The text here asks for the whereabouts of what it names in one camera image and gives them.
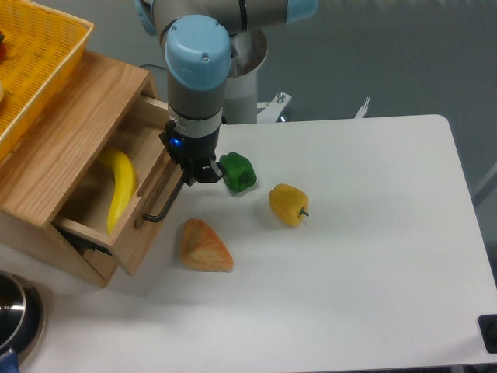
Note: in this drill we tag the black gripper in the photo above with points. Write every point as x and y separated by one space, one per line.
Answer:
192 143

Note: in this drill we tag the wooden top drawer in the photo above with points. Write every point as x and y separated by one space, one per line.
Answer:
84 214

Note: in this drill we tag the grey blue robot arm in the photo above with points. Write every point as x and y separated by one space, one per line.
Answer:
196 40

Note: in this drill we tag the wooden drawer cabinet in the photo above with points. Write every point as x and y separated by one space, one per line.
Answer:
41 174

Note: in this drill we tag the green bell pepper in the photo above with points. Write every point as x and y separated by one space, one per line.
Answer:
239 174

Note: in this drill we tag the yellow banana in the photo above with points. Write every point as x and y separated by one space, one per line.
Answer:
125 184

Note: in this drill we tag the orange bread wedge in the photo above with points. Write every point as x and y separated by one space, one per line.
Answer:
202 249

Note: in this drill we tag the yellow bell pepper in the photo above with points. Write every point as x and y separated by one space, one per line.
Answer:
289 204

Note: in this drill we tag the yellow plastic basket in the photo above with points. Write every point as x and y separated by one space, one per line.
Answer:
43 46

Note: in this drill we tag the red item in basket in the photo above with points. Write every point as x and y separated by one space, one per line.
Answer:
2 46

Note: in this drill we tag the black table corner device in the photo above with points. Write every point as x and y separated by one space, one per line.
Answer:
488 327

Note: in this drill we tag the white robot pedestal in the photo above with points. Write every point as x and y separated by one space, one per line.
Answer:
248 53

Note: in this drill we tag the steel pot with blue handle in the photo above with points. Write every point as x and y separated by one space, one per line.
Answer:
22 321

